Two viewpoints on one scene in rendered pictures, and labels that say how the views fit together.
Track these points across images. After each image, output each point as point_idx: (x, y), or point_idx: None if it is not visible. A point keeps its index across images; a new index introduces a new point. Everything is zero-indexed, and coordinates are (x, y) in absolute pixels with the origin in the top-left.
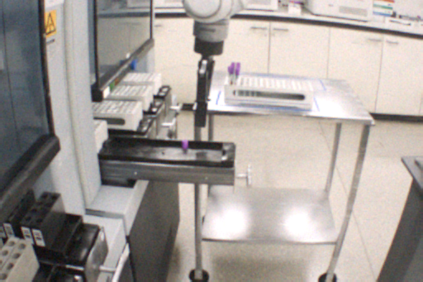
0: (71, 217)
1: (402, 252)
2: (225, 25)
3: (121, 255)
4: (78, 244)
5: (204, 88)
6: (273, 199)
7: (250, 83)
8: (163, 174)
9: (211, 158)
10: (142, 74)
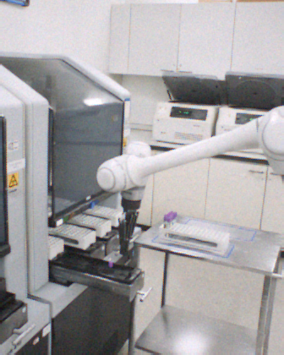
0: (8, 294)
1: None
2: (139, 190)
3: (32, 324)
4: (4, 310)
5: (122, 230)
6: (209, 328)
7: (179, 228)
8: (87, 281)
9: (121, 276)
10: (111, 210)
